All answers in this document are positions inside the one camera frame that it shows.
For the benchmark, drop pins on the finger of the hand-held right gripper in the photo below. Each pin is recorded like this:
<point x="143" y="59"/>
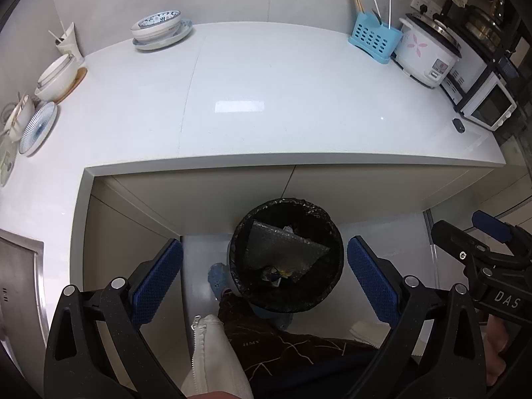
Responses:
<point x="451" y="235"/>
<point x="492" y="222"/>

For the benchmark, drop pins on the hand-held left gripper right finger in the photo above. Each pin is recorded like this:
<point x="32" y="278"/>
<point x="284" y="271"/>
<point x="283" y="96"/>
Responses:
<point x="370" y="282"/>

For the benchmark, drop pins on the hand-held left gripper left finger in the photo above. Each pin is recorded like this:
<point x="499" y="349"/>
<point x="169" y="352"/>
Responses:
<point x="160" y="282"/>

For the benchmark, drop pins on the trash bin with black liner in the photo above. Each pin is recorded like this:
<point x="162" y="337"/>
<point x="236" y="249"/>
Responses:
<point x="330" y="266"/>

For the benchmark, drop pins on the person's right hand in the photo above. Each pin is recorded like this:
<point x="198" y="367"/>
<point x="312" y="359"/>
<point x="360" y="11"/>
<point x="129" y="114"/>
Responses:
<point x="496" y="349"/>

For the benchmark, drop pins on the blue slipper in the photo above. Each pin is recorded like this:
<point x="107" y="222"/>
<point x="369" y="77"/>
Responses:
<point x="280" y="320"/>
<point x="218" y="276"/>

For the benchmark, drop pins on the beige side cabinet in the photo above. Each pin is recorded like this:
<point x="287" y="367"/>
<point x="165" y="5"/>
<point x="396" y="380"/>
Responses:
<point x="120" y="232"/>

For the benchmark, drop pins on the beige cabinet door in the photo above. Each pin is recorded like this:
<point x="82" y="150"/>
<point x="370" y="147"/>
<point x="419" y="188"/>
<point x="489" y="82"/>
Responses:
<point x="374" y="191"/>
<point x="187" y="199"/>

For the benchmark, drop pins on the white zippered jacket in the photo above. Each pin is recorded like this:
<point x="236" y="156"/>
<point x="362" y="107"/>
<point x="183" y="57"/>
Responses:
<point x="212" y="353"/>

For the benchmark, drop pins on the silver foil packet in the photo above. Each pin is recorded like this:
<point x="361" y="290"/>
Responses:
<point x="282" y="249"/>

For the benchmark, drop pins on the crumpled wrapper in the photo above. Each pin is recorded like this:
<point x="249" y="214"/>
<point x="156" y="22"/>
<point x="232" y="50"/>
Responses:
<point x="274" y="276"/>

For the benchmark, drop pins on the small black device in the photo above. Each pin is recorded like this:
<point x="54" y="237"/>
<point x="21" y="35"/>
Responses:
<point x="458" y="125"/>

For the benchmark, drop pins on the brown patterned pants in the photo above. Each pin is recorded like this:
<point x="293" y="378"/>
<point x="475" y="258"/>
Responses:
<point x="291" y="353"/>

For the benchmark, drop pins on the white toaster oven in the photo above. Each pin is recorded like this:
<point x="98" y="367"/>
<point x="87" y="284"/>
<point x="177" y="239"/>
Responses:
<point x="490" y="108"/>

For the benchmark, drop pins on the stainless steel sink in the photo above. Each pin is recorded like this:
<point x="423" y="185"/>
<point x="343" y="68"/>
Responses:
<point x="20" y="282"/>

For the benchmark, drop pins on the black metal appliance rack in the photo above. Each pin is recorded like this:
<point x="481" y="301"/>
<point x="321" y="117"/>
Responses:
<point x="509" y="50"/>

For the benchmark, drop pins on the white flowered rice cooker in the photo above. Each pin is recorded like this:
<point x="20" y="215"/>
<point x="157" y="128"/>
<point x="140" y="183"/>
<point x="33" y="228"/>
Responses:
<point x="424" y="56"/>

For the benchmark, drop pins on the steel pot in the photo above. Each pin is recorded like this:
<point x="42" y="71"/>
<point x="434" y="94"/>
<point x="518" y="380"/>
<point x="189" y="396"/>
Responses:
<point x="482" y="27"/>

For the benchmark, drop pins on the blue striped plate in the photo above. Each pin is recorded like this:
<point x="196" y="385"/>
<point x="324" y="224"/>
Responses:
<point x="38" y="128"/>

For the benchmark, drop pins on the green patterned plate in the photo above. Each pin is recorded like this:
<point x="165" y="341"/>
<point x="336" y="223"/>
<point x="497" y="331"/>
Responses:
<point x="4" y="162"/>

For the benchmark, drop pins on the blue utensil holder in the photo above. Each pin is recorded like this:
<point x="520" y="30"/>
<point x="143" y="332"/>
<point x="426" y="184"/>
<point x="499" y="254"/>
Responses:
<point x="374" y="37"/>

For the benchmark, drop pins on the wooden coaster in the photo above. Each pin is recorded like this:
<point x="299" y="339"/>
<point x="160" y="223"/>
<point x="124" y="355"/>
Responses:
<point x="77" y="85"/>

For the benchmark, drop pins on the blue rimmed plate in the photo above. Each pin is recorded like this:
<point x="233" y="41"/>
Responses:
<point x="183" y="31"/>

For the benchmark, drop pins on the white flared cup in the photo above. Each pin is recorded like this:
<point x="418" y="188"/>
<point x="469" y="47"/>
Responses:
<point x="70" y="43"/>

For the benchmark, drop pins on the blue patterned bowl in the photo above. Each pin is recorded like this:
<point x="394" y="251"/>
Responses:
<point x="158" y="18"/>

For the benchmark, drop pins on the white stick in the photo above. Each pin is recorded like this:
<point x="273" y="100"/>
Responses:
<point x="55" y="36"/>

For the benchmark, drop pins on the wall socket with plug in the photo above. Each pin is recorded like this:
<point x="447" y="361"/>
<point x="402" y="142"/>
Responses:
<point x="426" y="4"/>

